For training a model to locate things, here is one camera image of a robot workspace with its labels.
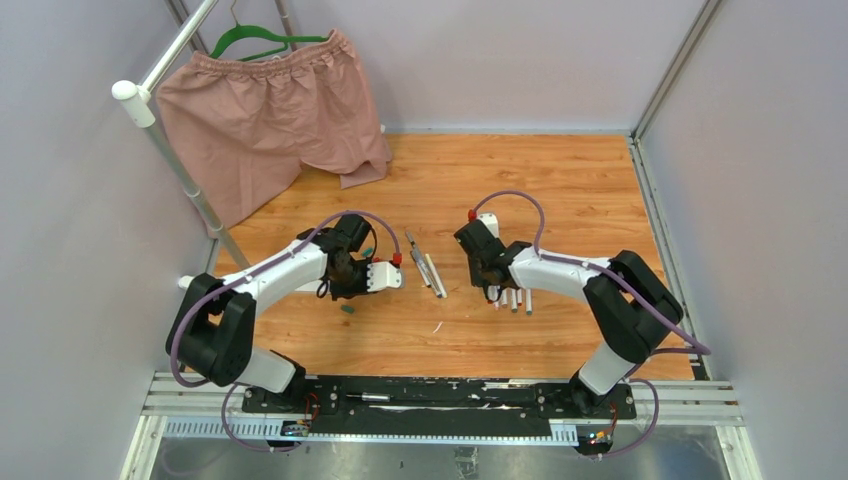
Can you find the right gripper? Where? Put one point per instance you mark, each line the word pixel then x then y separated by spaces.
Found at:
pixel 477 279

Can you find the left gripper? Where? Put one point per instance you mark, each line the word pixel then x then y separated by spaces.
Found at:
pixel 338 292

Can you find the yellow capped white marker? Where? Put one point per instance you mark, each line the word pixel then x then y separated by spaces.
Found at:
pixel 436 280

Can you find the grey capped marker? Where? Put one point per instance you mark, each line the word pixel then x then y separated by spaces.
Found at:
pixel 423 268

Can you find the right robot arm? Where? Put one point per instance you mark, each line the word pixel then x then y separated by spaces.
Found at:
pixel 633 309

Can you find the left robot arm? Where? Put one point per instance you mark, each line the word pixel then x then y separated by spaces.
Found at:
pixel 212 337

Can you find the pink shorts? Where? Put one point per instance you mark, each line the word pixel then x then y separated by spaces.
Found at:
pixel 245 130

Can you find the green clothes hanger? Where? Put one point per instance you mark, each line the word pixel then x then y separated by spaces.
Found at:
pixel 271 42

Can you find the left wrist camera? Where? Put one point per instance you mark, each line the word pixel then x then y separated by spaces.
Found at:
pixel 383 275

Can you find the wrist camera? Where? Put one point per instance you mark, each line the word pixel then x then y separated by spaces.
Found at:
pixel 490 221
pixel 383 275

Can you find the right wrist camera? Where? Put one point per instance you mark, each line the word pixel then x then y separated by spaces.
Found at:
pixel 490 221

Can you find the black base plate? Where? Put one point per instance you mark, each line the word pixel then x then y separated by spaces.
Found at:
pixel 437 406

